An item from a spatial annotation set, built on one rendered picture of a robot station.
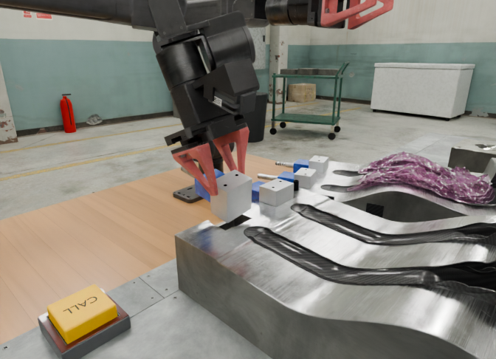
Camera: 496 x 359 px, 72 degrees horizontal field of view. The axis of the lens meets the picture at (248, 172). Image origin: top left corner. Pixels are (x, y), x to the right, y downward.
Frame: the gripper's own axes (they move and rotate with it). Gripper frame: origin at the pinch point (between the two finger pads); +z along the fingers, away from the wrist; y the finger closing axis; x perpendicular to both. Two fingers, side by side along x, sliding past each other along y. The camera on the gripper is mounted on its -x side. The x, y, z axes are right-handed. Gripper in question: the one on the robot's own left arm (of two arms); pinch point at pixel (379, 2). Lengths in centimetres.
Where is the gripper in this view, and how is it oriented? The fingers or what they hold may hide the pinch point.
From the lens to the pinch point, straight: 59.9
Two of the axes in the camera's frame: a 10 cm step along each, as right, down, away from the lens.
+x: -0.2, 9.4, 3.4
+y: 6.7, -2.4, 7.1
